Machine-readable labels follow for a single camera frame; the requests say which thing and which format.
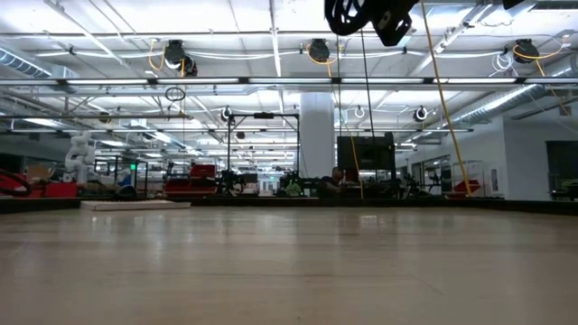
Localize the long ceiling light bar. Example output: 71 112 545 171
0 76 578 88

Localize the black display panel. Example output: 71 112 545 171
336 132 396 172

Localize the white building pillar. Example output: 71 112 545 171
299 92 336 180

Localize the person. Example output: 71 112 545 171
317 165 348 199

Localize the red sign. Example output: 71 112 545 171
451 179 482 196

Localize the red tool chest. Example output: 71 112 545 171
163 163 218 197

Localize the pink notebook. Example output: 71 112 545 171
79 200 191 212

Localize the white humanoid robot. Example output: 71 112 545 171
64 130 97 187

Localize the red low cart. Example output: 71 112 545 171
0 168 79 199

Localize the black ceiling cable reel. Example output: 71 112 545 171
512 38 541 64
308 38 331 63
162 39 187 69

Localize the yellow hanging cable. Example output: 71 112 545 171
419 0 474 199

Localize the silver ventilation duct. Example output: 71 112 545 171
451 53 578 127
0 47 80 81

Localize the thin yellow reel cable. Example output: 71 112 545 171
327 58 365 200

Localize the black gantry frame rig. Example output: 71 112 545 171
227 112 302 198

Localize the black aluminium table frame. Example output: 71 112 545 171
0 195 578 216

